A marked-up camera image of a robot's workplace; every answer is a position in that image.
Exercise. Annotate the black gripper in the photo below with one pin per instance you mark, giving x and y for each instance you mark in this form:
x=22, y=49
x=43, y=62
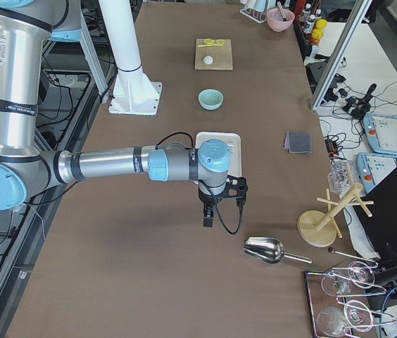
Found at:
x=207, y=198

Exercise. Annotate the white steamed bun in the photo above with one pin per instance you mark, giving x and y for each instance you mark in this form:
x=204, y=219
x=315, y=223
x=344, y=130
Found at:
x=208, y=60

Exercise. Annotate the mint green bowl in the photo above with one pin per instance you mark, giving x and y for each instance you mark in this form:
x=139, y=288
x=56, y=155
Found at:
x=210, y=99

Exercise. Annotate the pink bowl with ice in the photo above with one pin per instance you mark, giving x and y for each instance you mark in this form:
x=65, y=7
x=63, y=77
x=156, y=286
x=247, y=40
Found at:
x=275, y=20

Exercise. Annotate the metal scoop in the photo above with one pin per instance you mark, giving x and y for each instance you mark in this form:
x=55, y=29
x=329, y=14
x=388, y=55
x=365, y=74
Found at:
x=270, y=250

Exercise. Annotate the white rabbit tray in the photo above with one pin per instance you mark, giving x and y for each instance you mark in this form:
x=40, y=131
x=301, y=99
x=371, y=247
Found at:
x=234, y=143

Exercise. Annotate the wooden mug tree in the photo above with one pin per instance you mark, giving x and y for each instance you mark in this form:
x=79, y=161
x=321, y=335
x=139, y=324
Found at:
x=320, y=229

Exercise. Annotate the grey folded cloth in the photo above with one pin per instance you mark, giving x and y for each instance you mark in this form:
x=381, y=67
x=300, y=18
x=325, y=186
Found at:
x=298, y=143

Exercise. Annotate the clear plastic container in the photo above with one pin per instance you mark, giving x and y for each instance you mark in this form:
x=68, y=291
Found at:
x=340, y=177

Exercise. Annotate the bamboo cutting board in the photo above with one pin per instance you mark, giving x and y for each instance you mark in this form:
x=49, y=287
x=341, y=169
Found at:
x=222, y=56

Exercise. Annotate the lower teach pendant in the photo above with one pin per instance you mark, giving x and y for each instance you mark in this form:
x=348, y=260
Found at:
x=373, y=168

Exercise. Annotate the teach pendant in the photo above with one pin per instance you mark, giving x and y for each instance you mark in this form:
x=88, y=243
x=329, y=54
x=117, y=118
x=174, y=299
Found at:
x=381, y=133
x=373, y=168

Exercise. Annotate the yellow plastic knife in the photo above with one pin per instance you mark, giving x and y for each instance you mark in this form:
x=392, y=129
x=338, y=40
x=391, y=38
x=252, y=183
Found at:
x=207, y=45

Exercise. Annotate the upper teach pendant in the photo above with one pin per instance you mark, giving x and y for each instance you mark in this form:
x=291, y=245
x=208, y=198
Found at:
x=381, y=133

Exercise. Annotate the metal muddler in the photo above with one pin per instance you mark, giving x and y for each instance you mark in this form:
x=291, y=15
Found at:
x=282, y=12

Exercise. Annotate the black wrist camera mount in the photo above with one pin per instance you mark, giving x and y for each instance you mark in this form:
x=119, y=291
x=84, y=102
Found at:
x=236, y=187

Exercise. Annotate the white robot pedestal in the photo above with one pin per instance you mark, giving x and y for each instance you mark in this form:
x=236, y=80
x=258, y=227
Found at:
x=133, y=92

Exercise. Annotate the wire glass rack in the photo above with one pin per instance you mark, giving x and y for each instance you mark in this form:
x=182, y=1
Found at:
x=337, y=300

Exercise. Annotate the aluminium frame post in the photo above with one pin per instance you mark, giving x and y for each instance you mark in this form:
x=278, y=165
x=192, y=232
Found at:
x=354, y=20

